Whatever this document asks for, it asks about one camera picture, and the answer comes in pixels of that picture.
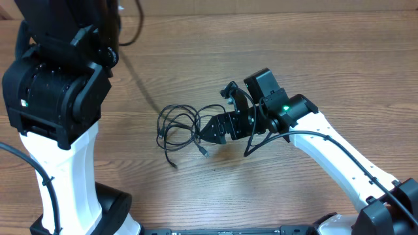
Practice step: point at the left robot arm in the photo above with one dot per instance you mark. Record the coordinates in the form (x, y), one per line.
(53, 92)

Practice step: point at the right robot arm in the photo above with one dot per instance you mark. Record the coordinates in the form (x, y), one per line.
(384, 204)

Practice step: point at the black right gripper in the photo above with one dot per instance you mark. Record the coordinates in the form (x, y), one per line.
(230, 121)

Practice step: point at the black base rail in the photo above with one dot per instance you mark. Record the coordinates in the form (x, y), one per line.
(225, 231)

